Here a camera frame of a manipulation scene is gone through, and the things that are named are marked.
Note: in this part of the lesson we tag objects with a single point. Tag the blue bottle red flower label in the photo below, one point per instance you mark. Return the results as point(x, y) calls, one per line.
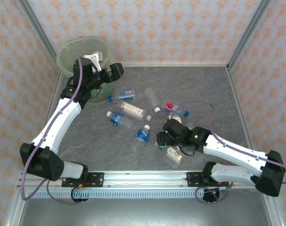
point(172, 107)

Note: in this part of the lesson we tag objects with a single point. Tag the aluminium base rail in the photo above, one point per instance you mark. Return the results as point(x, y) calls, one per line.
point(145, 181)

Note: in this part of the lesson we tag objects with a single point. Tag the green translucent trash bin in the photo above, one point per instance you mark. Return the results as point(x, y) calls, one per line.
point(93, 98)
point(86, 46)

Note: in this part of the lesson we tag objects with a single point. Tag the clear unlabelled bottle white cap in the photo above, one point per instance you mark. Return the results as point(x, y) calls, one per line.
point(151, 96)

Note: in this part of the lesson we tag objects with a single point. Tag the small green-capped clear bottle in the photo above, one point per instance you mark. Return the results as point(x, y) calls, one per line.
point(160, 147)

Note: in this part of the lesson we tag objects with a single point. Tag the clear bottle beige label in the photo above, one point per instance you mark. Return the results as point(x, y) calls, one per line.
point(132, 108)

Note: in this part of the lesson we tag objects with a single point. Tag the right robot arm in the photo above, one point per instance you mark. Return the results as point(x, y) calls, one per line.
point(232, 153)

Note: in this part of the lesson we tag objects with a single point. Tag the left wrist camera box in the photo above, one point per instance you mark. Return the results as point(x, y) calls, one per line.
point(94, 57)

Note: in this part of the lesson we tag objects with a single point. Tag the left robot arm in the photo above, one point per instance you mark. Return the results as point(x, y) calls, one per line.
point(55, 124)

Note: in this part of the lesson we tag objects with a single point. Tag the grey metal panel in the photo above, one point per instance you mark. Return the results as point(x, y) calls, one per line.
point(142, 212)

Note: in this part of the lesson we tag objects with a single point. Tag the blue label water bottle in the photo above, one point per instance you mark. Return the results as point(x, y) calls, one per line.
point(142, 135)
point(116, 118)

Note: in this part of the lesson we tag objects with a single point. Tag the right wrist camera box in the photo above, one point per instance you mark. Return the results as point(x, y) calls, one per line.
point(178, 119)

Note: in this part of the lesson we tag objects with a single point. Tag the square bottle colourful label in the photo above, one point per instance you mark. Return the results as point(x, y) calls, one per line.
point(174, 155)

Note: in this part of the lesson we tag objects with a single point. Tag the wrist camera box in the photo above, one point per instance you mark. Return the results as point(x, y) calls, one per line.
point(178, 119)
point(94, 57)

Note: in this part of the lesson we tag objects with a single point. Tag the aluminium frame post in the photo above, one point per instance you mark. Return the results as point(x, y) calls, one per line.
point(251, 28)
point(37, 28)

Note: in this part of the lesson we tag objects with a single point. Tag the aluminium table side rail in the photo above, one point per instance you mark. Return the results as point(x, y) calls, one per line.
point(237, 94)
point(46, 122)

